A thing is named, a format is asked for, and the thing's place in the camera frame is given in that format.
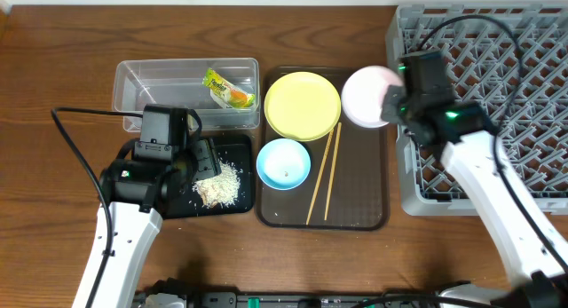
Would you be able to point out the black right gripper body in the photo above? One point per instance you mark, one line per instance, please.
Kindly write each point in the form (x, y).
(404, 108)

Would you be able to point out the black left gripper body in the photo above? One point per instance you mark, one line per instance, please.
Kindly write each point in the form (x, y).
(205, 159)

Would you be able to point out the rice food waste pile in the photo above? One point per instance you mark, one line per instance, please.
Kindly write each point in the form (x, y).
(222, 190)

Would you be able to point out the pink bowl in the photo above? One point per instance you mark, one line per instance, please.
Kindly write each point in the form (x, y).
(363, 94)

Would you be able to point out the green yellow snack wrapper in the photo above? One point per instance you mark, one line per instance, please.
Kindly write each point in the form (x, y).
(229, 94)

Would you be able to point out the light blue bowl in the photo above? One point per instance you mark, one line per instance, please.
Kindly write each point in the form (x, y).
(283, 164)

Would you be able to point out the wooden chopstick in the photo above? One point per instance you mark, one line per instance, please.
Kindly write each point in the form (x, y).
(332, 170)
(319, 177)

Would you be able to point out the yellow plate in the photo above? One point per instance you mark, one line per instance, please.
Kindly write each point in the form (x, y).
(303, 106)

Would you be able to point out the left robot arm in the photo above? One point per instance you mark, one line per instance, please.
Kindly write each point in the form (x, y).
(147, 176)

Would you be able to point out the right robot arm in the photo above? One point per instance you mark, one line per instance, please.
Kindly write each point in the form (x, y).
(462, 137)

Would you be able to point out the black waste tray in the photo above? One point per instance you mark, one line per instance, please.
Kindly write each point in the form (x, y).
(234, 151)

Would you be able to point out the grey dishwasher rack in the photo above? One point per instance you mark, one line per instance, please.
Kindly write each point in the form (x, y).
(498, 52)

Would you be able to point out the clear plastic bin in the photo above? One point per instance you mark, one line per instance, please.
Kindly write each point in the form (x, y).
(179, 83)

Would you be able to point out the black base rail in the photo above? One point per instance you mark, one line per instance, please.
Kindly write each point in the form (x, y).
(176, 293)

